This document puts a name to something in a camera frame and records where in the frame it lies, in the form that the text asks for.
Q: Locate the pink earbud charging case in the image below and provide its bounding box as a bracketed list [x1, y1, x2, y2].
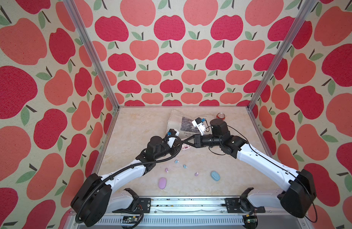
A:
[181, 144, 191, 150]

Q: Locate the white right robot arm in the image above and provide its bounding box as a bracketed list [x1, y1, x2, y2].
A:
[184, 118, 316, 219]

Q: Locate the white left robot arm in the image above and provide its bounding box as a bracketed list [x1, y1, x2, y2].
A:
[71, 129, 182, 227]

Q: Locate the purple earbud charging case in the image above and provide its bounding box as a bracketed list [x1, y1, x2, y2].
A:
[158, 177, 167, 189]

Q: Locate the blue earbud charging case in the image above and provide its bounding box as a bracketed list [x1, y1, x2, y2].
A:
[210, 171, 221, 181]

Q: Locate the red cola can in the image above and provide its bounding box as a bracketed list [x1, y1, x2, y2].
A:
[216, 113, 226, 120]

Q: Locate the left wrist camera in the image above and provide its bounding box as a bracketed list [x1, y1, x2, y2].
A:
[166, 129, 179, 148]

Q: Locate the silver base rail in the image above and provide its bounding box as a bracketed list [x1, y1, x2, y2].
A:
[67, 196, 291, 229]

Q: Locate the black corrugated cable conduit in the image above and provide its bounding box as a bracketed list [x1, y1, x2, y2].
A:
[74, 135, 182, 224]

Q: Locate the right aluminium frame post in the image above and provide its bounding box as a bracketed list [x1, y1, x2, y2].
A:
[247, 0, 318, 112]

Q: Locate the aluminium frame post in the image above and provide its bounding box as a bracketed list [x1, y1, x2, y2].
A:
[63, 0, 120, 112]
[247, 0, 318, 112]

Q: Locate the left aluminium frame post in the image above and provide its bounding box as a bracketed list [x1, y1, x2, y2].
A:
[63, 0, 120, 112]

